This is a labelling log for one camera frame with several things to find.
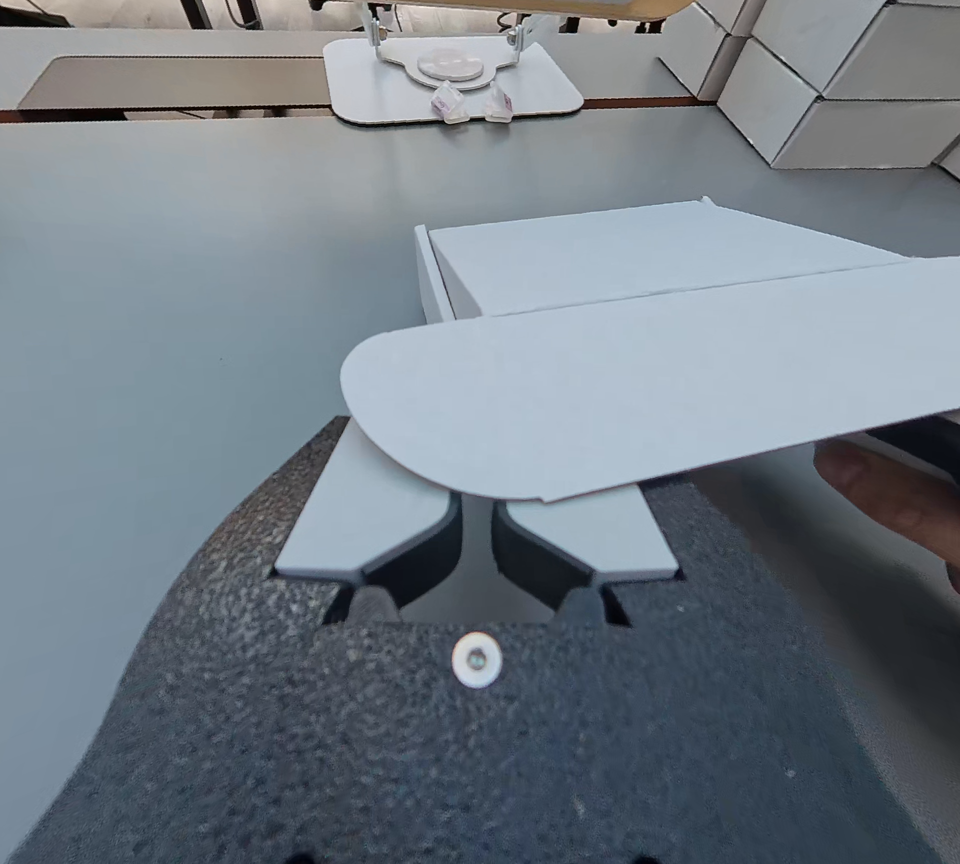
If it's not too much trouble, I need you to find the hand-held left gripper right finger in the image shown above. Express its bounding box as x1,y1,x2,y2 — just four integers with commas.
491,483,681,612

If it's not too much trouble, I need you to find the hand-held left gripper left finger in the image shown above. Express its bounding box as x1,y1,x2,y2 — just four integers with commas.
273,417,460,610

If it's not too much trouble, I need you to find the white cardboard box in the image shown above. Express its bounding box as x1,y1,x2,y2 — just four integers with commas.
339,196,960,505

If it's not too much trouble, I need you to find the person's right hand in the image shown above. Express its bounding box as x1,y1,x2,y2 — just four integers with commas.
813,440,960,595

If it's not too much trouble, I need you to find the stack of white boxes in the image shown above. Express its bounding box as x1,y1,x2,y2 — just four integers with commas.
658,0,960,180

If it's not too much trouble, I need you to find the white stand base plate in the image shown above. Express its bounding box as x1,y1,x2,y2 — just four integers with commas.
322,1,585,127

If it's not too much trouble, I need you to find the grey desk cable flap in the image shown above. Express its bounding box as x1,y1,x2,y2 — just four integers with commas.
16,56,332,112

